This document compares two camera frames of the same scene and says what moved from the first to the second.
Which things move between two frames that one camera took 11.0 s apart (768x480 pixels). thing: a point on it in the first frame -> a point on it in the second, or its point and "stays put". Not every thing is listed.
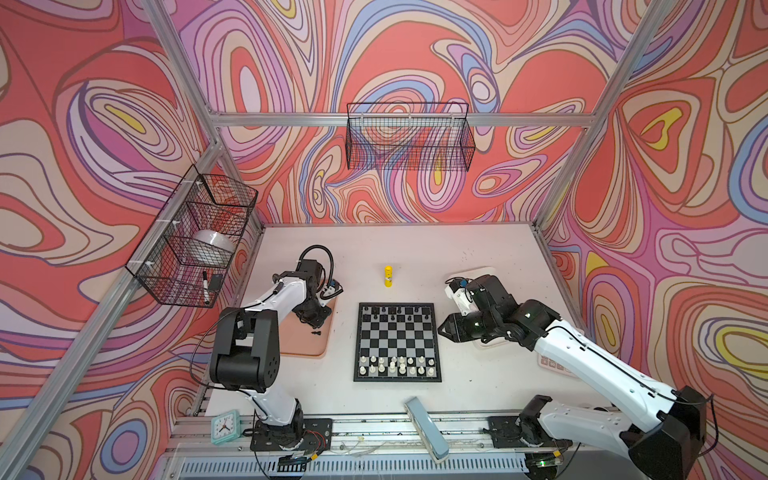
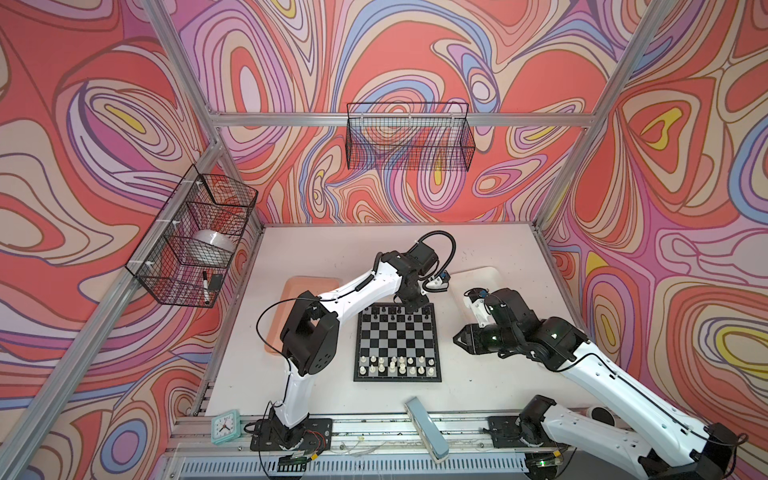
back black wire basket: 413,136 stays put
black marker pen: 206,288 stays put
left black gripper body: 313,312 -> 415,299
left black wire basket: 182,258 stays put
